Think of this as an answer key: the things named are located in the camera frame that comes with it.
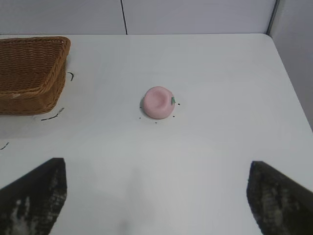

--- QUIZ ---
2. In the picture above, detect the brown wicker basket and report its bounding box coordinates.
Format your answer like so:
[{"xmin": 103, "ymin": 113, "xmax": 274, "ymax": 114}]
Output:
[{"xmin": 0, "ymin": 36, "xmax": 71, "ymax": 116}]

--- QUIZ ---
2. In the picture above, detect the pink toy peach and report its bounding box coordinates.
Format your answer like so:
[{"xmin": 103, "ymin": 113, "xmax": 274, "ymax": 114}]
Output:
[{"xmin": 142, "ymin": 86, "xmax": 176, "ymax": 120}]

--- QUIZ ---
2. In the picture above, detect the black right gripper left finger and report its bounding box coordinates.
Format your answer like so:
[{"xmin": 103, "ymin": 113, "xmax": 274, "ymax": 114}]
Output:
[{"xmin": 0, "ymin": 157, "xmax": 68, "ymax": 235}]

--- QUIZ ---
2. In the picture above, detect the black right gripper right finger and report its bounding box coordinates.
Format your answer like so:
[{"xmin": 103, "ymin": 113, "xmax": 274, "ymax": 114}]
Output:
[{"xmin": 246, "ymin": 161, "xmax": 313, "ymax": 235}]

